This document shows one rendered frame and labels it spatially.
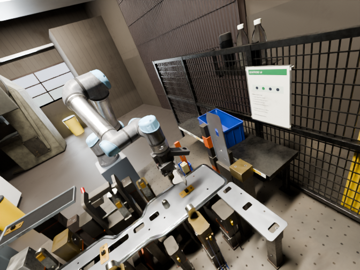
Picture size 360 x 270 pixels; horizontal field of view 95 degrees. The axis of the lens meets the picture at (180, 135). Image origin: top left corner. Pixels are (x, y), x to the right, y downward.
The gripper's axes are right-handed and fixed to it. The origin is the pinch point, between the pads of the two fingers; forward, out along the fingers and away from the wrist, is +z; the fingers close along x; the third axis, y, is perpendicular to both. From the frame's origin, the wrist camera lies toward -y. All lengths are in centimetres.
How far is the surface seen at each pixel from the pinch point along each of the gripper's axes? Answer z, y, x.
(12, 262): 0, 82, -18
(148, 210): 11.1, 21.8, -4.9
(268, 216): 11.1, -17.0, 35.2
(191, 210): 0.9, 5.8, 18.5
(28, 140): 38, 217, -487
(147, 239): 11.3, 27.5, 8.1
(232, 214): 13.9, -8.4, 23.8
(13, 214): 82, 209, -235
